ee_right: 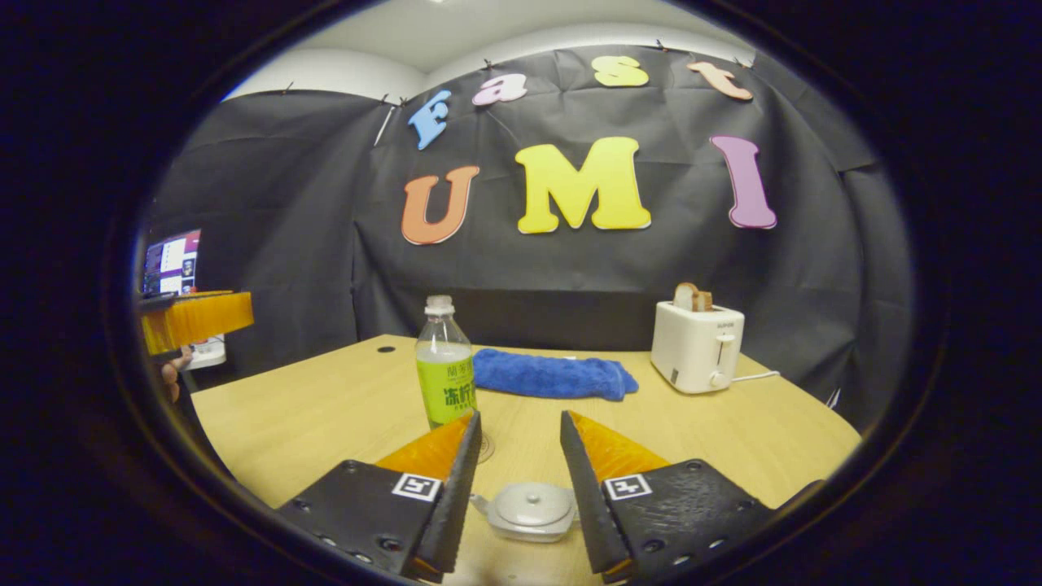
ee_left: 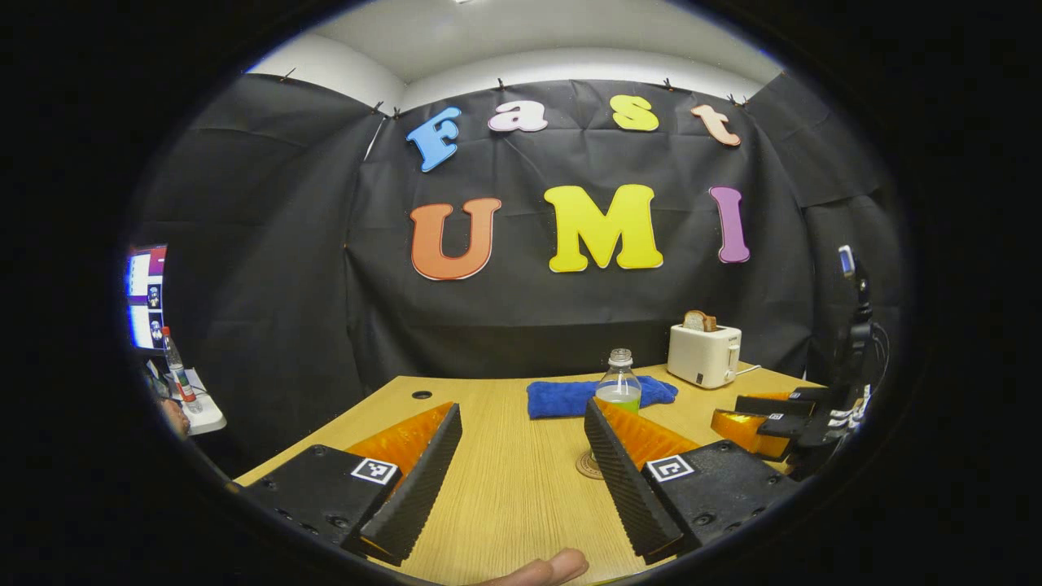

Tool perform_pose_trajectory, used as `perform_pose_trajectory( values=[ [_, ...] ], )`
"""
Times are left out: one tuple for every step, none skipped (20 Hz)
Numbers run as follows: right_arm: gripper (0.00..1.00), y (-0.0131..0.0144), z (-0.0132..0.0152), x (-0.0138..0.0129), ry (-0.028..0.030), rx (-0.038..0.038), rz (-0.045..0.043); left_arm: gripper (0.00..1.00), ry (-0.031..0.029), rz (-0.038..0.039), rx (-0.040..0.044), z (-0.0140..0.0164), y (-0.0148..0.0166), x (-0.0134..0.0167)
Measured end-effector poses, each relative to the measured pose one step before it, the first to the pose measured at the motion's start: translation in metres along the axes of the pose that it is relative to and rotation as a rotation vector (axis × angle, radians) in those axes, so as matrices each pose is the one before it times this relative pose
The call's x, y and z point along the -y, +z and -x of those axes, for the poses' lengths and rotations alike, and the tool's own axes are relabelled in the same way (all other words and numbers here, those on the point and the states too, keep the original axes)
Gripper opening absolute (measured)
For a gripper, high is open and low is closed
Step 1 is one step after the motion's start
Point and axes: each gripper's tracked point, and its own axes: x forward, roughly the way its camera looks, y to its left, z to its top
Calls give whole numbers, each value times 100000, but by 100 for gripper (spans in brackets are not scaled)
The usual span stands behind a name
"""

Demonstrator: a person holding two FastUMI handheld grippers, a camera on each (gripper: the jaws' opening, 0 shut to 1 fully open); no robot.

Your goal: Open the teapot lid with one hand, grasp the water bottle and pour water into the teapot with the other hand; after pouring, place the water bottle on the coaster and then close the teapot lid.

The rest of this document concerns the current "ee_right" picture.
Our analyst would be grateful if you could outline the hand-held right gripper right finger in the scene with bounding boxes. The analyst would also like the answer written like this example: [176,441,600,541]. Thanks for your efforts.
[559,409,778,584]

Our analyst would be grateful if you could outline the bread slice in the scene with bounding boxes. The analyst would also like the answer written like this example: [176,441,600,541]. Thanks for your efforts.
[673,282,714,313]

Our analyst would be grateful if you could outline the white side table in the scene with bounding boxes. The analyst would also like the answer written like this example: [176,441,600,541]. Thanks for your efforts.
[186,334,227,371]

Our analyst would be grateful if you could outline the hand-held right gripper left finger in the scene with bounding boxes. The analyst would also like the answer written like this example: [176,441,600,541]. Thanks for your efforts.
[277,409,483,584]

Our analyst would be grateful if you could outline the blue towel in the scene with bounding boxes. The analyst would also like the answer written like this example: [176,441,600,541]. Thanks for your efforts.
[472,348,640,402]

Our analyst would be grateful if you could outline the white teacup lid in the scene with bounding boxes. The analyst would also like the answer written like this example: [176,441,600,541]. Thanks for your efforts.
[497,482,576,528]

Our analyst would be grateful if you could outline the computer monitor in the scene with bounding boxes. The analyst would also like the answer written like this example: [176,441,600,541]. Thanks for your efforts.
[140,228,203,298]

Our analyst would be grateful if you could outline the white toaster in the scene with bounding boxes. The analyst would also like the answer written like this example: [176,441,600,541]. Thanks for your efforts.
[650,300,746,395]

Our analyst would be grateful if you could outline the green label water bottle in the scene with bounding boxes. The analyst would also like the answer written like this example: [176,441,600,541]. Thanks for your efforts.
[415,295,478,431]

